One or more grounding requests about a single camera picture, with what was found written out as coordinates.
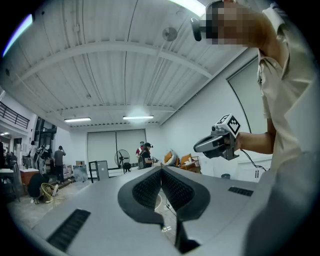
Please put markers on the grey marbled panel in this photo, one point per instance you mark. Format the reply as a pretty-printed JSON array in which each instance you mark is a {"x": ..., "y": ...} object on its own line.
[{"x": 80, "y": 173}]

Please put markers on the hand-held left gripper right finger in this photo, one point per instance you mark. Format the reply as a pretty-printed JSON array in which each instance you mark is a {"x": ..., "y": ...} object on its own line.
[{"x": 220, "y": 200}]

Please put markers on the person's head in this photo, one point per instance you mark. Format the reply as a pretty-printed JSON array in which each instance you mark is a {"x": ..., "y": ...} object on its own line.
[{"x": 232, "y": 22}]

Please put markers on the orange chair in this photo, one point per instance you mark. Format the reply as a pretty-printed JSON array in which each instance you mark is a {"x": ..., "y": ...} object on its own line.
[
  {"x": 188, "y": 161},
  {"x": 170, "y": 158}
]

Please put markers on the black balcony railing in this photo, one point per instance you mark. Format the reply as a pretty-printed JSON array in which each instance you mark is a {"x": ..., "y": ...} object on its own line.
[{"x": 12, "y": 116}]

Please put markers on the black standing fan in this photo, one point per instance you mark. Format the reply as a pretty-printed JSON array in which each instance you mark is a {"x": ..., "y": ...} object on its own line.
[{"x": 122, "y": 157}]

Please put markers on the person's right forearm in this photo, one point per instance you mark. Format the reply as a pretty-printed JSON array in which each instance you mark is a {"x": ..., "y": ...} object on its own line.
[{"x": 255, "y": 142}]

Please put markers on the person's beige shirt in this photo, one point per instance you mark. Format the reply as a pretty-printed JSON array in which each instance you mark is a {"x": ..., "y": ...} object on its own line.
[{"x": 287, "y": 87}]

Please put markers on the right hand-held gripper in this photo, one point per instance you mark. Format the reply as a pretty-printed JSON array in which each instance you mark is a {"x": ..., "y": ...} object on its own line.
[{"x": 228, "y": 140}]

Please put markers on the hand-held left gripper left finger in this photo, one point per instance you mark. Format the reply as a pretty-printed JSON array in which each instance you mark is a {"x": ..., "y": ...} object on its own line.
[{"x": 100, "y": 212}]

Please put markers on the teal cup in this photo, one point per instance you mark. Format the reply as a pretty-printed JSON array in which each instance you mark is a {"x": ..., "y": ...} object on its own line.
[{"x": 225, "y": 176}]

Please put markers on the person's grey trousers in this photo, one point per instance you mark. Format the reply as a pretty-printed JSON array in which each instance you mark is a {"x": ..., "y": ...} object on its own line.
[{"x": 287, "y": 212}]

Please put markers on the black head-worn camera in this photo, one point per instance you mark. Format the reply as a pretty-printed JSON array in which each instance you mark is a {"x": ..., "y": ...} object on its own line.
[{"x": 196, "y": 28}]

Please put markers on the round ceiling fixture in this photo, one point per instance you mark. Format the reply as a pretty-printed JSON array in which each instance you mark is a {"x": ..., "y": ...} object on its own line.
[{"x": 170, "y": 33}]

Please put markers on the ceiling tube light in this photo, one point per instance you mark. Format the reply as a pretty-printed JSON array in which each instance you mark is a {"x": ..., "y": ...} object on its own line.
[
  {"x": 77, "y": 119},
  {"x": 138, "y": 117}
]

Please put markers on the black metal frame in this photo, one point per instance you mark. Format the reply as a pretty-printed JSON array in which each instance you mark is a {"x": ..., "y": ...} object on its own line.
[{"x": 98, "y": 171}]

